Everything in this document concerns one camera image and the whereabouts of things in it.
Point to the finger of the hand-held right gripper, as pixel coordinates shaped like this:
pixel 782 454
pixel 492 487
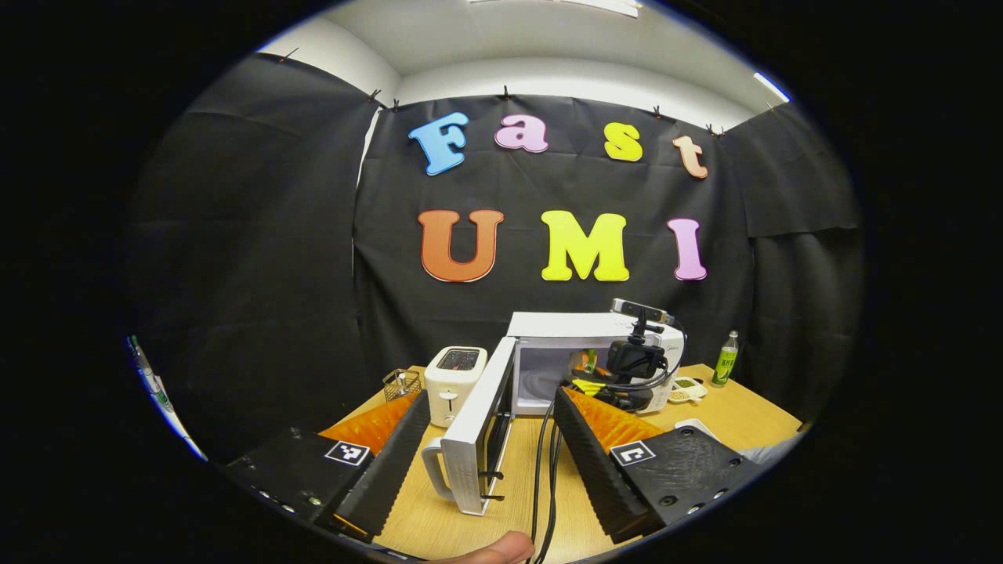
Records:
pixel 586 384

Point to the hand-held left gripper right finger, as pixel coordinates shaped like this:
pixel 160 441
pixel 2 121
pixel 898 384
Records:
pixel 592 462

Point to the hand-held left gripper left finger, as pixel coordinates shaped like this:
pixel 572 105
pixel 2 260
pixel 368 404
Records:
pixel 396 462

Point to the white microwave oven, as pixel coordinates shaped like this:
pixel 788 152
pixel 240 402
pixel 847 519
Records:
pixel 474 446

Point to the white divided snack plate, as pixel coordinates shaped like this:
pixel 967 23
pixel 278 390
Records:
pixel 687 389

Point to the green drink bottle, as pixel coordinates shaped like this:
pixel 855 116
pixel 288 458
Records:
pixel 725 364

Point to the white rectangular tray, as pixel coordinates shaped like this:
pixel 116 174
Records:
pixel 697 427

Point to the white toaster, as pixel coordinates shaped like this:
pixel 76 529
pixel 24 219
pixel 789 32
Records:
pixel 450 388

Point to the black backdrop cloth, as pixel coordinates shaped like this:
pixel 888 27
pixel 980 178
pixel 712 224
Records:
pixel 251 274

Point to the small ceiling light panel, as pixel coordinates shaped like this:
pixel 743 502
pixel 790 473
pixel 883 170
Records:
pixel 772 86

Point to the long ceiling light panel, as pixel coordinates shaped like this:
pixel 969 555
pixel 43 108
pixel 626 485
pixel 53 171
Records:
pixel 564 5

